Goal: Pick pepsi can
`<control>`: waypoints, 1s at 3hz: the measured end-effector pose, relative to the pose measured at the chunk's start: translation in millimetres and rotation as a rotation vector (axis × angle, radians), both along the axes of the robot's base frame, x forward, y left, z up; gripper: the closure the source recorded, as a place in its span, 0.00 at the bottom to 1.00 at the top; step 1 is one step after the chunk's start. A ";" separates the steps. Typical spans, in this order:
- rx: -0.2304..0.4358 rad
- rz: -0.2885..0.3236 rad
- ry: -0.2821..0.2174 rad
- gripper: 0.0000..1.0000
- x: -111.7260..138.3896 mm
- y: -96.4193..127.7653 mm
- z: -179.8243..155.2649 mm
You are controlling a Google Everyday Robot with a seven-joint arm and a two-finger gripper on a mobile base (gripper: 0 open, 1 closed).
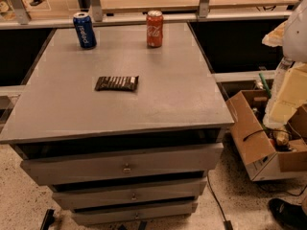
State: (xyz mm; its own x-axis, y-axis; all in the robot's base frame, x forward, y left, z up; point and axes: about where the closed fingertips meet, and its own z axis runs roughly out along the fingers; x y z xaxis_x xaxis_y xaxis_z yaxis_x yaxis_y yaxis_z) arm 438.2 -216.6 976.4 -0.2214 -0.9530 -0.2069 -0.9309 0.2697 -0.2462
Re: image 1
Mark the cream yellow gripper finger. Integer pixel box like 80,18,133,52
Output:
262,22,307,129

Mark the blue Pepsi can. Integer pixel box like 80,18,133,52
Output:
73,11,97,49

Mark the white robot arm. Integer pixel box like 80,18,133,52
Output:
262,0,307,128

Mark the red Coca-Cola can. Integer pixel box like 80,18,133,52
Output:
146,11,163,47

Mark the green stick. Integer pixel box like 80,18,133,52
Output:
259,73,272,98

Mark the brown cardboard box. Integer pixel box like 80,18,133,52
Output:
226,90,307,181

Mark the top grey drawer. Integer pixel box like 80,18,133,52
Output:
20,143,224,185

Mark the grey drawer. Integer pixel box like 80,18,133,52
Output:
20,143,224,185
52,178,206,210
71,199,198,225

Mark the black shoe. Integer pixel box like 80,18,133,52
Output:
268,198,307,230

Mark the grey drawer cabinet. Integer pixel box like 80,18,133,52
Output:
1,23,233,214

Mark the dark chocolate bar wrapper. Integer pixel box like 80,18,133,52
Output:
95,76,139,91

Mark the bottom grey drawer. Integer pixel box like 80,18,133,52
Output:
71,199,198,225

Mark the middle grey drawer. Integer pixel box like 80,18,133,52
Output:
52,178,206,210

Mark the wooden shelf with metal rails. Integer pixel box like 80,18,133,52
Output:
0,0,302,30

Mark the black cable on box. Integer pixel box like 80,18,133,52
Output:
242,127,293,143

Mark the black floor cable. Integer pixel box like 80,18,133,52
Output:
206,173,234,230

